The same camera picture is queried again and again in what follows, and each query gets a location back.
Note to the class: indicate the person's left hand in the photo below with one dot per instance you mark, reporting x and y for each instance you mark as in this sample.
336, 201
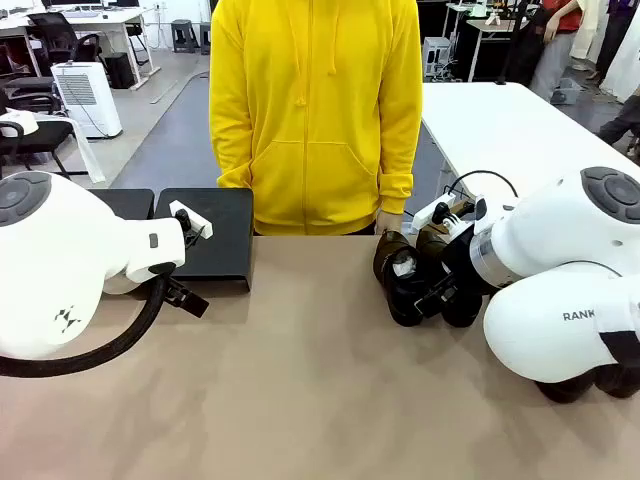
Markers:
390, 223

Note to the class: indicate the yellow-sleeved left forearm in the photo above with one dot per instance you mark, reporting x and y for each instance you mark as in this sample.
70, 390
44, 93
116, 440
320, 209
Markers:
400, 165

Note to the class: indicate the background work table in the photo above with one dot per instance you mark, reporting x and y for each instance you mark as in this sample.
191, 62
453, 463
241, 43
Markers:
495, 25

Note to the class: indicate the white air purifier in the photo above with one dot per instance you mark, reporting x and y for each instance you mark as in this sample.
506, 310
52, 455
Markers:
87, 100

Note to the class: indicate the black leather shoe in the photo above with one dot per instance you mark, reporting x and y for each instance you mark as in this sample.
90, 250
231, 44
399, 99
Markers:
565, 390
400, 295
462, 312
620, 385

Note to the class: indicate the black cantilever office chair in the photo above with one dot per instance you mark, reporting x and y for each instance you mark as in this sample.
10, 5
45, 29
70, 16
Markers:
35, 140

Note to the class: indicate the yellow-sleeved right forearm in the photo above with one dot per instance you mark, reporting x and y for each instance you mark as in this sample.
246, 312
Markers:
230, 150

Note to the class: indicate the person in red shirt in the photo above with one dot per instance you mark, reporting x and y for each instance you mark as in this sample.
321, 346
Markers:
555, 50

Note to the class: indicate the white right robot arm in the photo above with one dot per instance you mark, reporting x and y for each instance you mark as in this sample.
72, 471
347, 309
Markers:
550, 240

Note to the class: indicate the black shoe stand panel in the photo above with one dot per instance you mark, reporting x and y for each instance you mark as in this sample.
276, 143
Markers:
225, 250

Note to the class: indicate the white office desk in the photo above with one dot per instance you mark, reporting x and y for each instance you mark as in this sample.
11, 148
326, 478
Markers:
100, 20

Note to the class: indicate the person in yellow hoodie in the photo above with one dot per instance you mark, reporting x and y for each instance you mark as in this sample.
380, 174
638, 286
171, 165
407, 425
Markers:
310, 125

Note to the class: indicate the white table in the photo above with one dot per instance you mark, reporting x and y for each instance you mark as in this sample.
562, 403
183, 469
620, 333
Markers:
500, 130

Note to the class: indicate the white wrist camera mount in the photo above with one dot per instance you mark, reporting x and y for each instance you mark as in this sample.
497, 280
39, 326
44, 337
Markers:
434, 210
192, 219

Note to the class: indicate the black computer tower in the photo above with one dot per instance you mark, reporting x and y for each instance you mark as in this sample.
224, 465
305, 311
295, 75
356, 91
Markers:
119, 70

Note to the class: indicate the grey stool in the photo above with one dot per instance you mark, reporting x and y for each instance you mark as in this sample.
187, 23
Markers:
205, 37
182, 32

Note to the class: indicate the person in white coat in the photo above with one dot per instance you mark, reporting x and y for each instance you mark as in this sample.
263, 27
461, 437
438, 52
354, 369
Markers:
595, 30

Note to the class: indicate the white hanging cloth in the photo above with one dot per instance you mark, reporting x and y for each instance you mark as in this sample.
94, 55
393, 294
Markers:
87, 150

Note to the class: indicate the black mesh office chair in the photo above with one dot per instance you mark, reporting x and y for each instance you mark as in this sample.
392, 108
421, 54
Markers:
60, 35

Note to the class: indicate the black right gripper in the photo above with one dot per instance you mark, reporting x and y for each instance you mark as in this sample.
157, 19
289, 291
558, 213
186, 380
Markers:
459, 252

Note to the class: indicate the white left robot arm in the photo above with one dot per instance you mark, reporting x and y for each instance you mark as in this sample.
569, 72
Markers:
60, 240

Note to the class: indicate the white computer case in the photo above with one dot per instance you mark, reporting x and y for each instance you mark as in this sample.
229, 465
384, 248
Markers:
436, 57

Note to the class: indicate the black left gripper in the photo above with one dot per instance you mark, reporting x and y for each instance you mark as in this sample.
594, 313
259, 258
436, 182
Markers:
172, 289

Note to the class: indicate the seated person dark trousers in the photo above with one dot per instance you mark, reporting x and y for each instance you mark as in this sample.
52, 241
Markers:
620, 125

